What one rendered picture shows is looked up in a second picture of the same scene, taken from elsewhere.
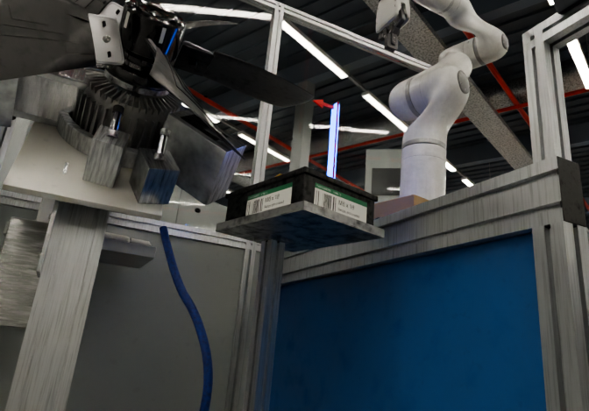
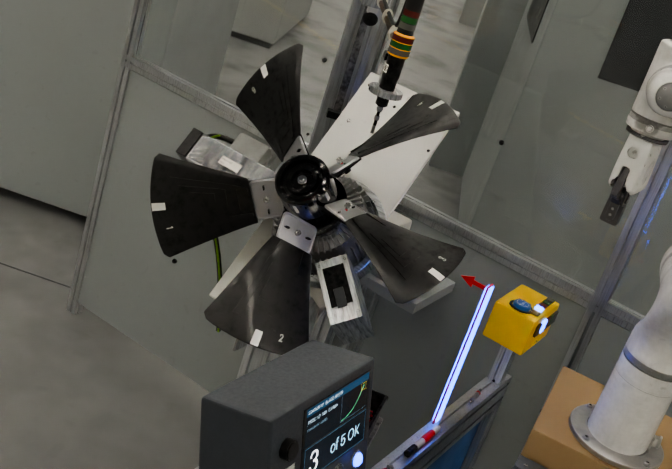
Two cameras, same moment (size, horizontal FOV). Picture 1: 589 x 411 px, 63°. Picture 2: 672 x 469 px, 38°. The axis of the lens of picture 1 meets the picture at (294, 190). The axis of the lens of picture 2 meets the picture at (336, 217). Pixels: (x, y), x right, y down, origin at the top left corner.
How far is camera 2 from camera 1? 1.86 m
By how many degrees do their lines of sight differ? 65
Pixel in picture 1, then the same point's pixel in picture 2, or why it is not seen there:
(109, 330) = (421, 337)
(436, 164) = (630, 396)
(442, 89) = (655, 308)
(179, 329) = (486, 366)
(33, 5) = (206, 188)
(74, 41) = (236, 210)
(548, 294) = not seen: outside the picture
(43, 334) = not seen: hidden behind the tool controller
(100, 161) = not seen: hidden behind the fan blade
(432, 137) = (639, 358)
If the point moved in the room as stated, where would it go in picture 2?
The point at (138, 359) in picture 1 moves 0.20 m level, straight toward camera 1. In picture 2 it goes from (441, 375) to (400, 392)
